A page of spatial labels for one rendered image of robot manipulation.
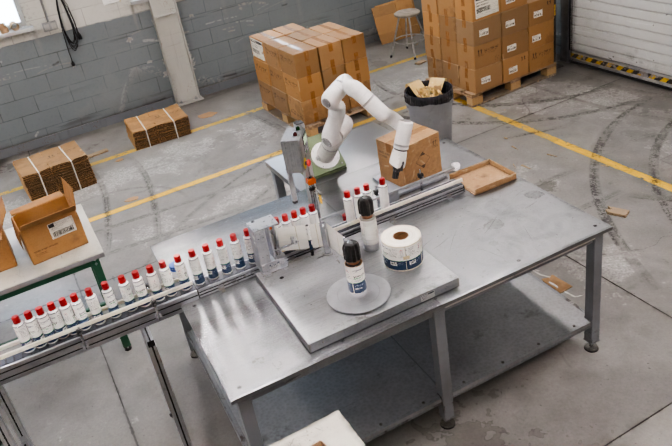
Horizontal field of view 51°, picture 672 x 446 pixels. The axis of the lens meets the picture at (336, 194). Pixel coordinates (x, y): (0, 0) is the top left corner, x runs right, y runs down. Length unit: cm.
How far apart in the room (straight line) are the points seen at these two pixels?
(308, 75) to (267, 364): 436
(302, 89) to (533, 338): 393
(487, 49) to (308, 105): 190
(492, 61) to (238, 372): 507
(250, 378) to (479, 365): 134
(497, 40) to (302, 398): 468
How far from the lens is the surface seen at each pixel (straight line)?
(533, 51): 786
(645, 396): 413
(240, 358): 324
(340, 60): 723
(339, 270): 355
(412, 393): 378
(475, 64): 733
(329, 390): 387
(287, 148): 359
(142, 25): 879
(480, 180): 430
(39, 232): 455
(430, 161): 431
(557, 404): 403
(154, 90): 898
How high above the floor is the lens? 289
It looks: 28 degrees down
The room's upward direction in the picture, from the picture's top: 10 degrees counter-clockwise
